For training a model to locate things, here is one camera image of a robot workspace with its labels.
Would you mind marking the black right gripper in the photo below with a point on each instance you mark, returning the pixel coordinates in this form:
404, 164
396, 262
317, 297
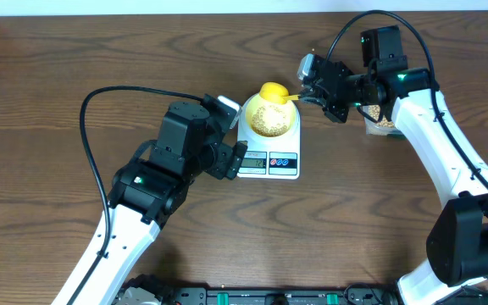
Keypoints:
329, 103

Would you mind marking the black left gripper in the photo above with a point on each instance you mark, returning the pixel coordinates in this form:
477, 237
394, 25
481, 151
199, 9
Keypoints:
228, 160

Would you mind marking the yellow measuring scoop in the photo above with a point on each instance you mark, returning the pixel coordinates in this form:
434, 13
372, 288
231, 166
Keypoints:
276, 93

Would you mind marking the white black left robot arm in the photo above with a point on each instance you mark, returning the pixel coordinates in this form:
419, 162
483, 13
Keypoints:
147, 190

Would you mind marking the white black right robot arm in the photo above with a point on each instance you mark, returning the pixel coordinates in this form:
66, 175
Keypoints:
457, 246

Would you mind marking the yellow bowl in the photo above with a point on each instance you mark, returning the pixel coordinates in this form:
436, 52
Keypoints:
270, 119

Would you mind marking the white digital kitchen scale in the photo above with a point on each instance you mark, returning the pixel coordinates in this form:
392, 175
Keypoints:
270, 157

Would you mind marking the clear plastic soybean container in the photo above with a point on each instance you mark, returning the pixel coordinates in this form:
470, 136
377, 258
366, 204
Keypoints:
379, 127

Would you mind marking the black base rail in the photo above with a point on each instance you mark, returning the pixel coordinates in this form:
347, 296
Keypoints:
148, 289

